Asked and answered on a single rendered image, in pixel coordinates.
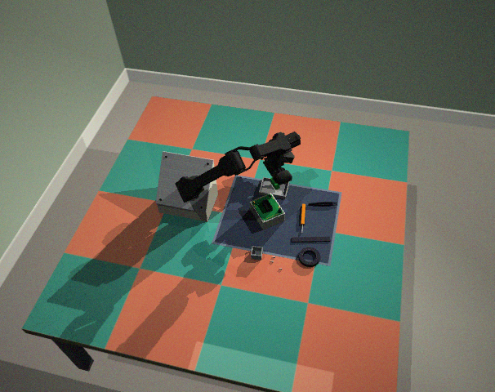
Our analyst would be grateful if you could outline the green circuit board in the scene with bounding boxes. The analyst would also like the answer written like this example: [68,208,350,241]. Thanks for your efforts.
[252,194,283,221]

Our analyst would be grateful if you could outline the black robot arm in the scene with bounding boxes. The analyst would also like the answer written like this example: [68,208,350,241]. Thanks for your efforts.
[175,132,301,203]

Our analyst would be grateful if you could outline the dark blue work mat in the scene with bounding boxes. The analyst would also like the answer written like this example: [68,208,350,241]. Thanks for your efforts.
[212,175,342,266]

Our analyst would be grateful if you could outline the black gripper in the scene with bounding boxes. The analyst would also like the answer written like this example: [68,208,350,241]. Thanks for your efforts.
[263,155,292,185]

